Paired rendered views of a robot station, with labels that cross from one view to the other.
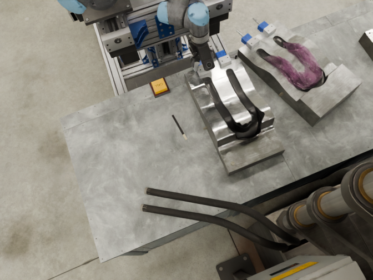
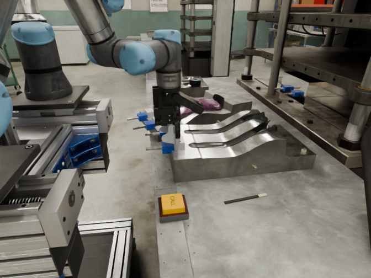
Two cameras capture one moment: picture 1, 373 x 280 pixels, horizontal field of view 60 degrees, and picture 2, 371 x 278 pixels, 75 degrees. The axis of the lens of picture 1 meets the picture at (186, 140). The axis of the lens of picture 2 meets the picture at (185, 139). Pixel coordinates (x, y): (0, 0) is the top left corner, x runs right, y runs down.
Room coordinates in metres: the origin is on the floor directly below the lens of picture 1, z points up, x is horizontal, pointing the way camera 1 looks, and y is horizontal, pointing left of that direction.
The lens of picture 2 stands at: (0.73, 0.59, 1.31)
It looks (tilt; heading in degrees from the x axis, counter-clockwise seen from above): 28 degrees down; 272
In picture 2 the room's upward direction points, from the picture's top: straight up
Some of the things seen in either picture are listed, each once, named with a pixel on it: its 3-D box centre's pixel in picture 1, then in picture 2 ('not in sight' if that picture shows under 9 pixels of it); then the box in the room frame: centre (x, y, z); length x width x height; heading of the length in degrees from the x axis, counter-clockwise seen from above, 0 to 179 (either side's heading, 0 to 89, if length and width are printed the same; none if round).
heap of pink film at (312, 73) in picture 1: (296, 63); (195, 103); (0.72, -0.55, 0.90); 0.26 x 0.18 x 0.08; 29
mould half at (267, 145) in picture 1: (232, 110); (235, 140); (0.57, -0.23, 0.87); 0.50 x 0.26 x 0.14; 11
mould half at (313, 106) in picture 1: (295, 68); (195, 111); (0.72, -0.56, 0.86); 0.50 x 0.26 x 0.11; 29
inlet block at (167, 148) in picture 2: (199, 63); (164, 147); (0.82, -0.13, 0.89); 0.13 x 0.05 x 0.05; 11
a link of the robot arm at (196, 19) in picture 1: (197, 19); (167, 51); (0.81, -0.13, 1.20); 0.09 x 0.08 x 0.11; 61
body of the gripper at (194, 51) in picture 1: (199, 44); (167, 104); (0.81, -0.13, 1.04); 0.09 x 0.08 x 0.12; 12
